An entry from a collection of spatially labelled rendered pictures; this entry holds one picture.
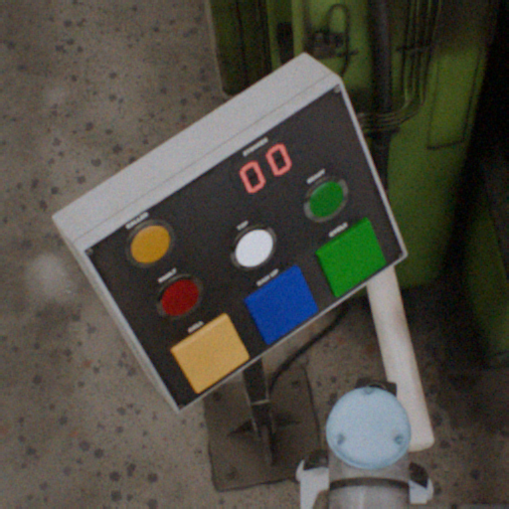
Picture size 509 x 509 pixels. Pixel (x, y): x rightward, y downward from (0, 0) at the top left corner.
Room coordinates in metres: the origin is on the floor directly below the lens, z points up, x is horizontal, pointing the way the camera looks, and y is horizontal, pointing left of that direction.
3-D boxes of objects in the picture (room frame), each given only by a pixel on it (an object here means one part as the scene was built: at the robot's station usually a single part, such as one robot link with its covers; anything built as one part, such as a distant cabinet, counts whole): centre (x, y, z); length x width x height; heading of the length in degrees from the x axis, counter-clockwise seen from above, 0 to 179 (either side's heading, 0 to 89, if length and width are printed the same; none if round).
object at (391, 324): (0.64, -0.18, 0.62); 0.44 x 0.05 x 0.05; 2
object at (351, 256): (0.57, -0.11, 1.01); 0.07 x 0.05 x 0.07; 117
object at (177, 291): (0.52, 0.09, 1.09); 0.05 x 0.03 x 0.04; 92
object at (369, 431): (0.30, -0.08, 1.23); 0.09 x 0.08 x 0.11; 171
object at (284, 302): (0.53, -0.02, 1.01); 0.07 x 0.05 x 0.07; 117
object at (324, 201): (0.62, -0.09, 1.09); 0.05 x 0.03 x 0.04; 92
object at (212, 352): (0.48, 0.07, 1.01); 0.07 x 0.05 x 0.07; 117
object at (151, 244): (0.56, 0.11, 1.16); 0.05 x 0.03 x 0.04; 92
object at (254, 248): (0.57, 0.00, 1.09); 0.05 x 0.03 x 0.04; 92
